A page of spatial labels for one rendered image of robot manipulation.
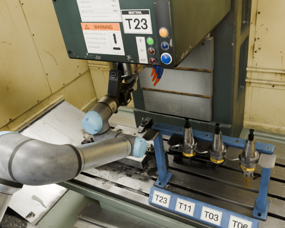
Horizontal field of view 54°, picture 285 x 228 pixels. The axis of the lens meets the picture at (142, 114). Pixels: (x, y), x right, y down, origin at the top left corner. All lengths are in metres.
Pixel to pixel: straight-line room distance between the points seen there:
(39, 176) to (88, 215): 0.86
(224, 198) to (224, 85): 0.64
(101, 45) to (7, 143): 0.44
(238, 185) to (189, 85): 0.63
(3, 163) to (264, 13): 1.54
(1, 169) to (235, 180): 0.99
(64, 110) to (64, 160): 1.59
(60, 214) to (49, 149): 1.07
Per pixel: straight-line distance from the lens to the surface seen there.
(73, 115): 2.27
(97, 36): 0.98
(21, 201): 1.85
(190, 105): 1.72
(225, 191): 1.33
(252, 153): 1.00
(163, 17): 0.83
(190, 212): 1.22
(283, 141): 2.14
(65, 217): 1.74
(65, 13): 1.04
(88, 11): 0.97
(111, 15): 0.92
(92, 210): 1.57
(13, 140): 0.79
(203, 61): 1.55
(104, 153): 0.85
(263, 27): 1.84
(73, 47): 1.07
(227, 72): 1.59
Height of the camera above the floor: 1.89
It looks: 32 degrees down
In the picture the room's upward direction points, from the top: 9 degrees counter-clockwise
